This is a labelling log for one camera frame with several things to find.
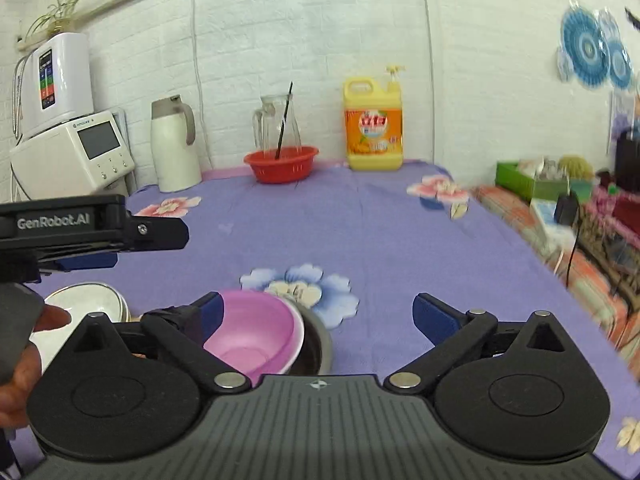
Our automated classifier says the blue paper fan decoration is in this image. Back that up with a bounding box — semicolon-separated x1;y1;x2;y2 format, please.
555;1;634;91

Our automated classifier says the potted green plant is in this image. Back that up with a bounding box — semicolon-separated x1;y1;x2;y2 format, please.
23;0;80;41

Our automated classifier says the white wall water purifier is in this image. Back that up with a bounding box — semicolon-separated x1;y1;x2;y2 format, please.
20;32;94;140

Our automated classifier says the white floral plate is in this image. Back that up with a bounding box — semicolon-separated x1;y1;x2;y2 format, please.
96;284;131;323

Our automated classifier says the person's left hand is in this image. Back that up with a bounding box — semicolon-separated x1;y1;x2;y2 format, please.
0;304;72;430

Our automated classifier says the white red ceramic bowl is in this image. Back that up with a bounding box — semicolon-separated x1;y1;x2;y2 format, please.
278;297;305;374

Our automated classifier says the purple floral tablecloth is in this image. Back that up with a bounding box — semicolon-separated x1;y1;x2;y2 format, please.
38;162;639;478

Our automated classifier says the white water dispenser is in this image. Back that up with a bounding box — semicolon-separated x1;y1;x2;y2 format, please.
10;110;136;200

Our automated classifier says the black stirring stick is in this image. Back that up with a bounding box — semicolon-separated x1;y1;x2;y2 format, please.
274;81;294;160

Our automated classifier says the white thermos jug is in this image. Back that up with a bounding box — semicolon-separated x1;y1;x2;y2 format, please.
150;94;202;193

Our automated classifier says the clear glass pitcher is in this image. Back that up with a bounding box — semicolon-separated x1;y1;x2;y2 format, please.
253;94;302;151

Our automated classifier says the purple plastic bowl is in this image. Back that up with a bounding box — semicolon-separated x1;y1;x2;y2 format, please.
204;290;293;385

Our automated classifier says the green box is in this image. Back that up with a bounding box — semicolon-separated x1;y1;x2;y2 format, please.
495;156;594;203

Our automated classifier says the red plastic basket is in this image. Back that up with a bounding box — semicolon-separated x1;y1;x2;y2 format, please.
243;145;319;184

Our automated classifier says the yellow dish soap bottle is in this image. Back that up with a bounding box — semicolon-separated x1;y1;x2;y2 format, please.
343;65;405;171

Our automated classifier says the black power adapter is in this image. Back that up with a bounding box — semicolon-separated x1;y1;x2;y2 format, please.
553;191;579;226

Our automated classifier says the white plate dark rim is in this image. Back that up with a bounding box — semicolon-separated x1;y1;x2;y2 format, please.
30;282;104;370

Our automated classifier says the stainless steel bowl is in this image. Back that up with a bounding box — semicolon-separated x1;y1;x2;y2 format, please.
288;304;333;376

